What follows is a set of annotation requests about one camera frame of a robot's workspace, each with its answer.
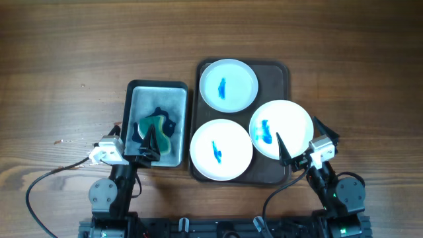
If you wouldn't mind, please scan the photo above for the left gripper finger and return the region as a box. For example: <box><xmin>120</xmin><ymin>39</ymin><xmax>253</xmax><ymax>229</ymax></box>
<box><xmin>141</xmin><ymin>125</ymin><xmax>153</xmax><ymax>153</ymax></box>
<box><xmin>151</xmin><ymin>125</ymin><xmax>161</xmax><ymax>156</ymax></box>

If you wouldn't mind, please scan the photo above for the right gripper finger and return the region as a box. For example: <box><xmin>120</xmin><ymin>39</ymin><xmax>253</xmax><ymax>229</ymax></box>
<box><xmin>276</xmin><ymin>132</ymin><xmax>291</xmax><ymax>159</ymax></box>
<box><xmin>313</xmin><ymin>116</ymin><xmax>340</xmax><ymax>144</ymax></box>

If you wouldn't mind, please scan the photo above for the green yellow sponge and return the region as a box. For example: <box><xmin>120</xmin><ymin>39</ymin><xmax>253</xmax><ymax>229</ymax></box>
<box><xmin>138</xmin><ymin>115</ymin><xmax>174</xmax><ymax>155</ymax></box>

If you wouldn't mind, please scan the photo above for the white plate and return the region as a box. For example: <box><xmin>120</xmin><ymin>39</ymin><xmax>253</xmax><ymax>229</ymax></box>
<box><xmin>190</xmin><ymin>119</ymin><xmax>253</xmax><ymax>181</ymax></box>
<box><xmin>249</xmin><ymin>100</ymin><xmax>314</xmax><ymax>160</ymax></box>
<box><xmin>199</xmin><ymin>59</ymin><xmax>258</xmax><ymax>113</ymax></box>

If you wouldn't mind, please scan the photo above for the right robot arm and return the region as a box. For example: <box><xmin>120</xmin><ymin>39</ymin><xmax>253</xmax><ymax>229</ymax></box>
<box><xmin>277</xmin><ymin>117</ymin><xmax>373</xmax><ymax>238</ymax></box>

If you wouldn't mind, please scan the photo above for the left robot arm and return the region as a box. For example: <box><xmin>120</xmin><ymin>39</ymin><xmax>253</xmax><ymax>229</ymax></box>
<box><xmin>79</xmin><ymin>125</ymin><xmax>161</xmax><ymax>238</ymax></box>

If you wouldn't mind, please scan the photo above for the black metal water tray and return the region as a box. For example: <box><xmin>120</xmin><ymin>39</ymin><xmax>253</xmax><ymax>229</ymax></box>
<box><xmin>120</xmin><ymin>80</ymin><xmax>188</xmax><ymax>167</ymax></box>

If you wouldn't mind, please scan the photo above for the brown plastic tray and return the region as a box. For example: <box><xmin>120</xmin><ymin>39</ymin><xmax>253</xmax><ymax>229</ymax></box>
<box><xmin>190</xmin><ymin>58</ymin><xmax>291</xmax><ymax>187</ymax></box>

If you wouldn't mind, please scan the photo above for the white plate top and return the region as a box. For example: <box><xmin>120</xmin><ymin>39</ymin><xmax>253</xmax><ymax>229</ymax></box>
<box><xmin>199</xmin><ymin>59</ymin><xmax>258</xmax><ymax>113</ymax></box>

